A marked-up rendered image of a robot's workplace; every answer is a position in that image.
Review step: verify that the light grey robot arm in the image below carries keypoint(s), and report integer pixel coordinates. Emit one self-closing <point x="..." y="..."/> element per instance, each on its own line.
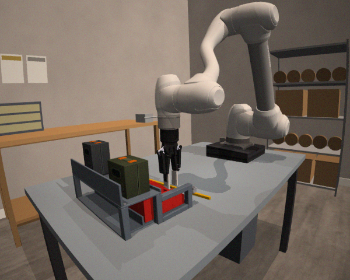
<point x="254" y="22"/>

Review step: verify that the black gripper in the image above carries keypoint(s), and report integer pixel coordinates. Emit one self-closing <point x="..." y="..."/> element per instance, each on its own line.
<point x="170" y="150"/>

